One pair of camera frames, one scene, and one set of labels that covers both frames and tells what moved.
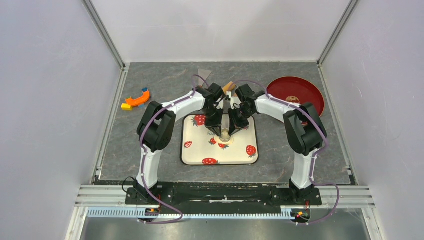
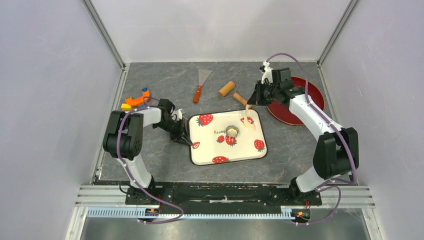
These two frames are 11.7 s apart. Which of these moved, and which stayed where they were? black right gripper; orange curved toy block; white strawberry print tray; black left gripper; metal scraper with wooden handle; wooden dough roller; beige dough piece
Moved: beige dough piece; black left gripper; black right gripper; white strawberry print tray
Stayed: orange curved toy block; metal scraper with wooden handle; wooden dough roller
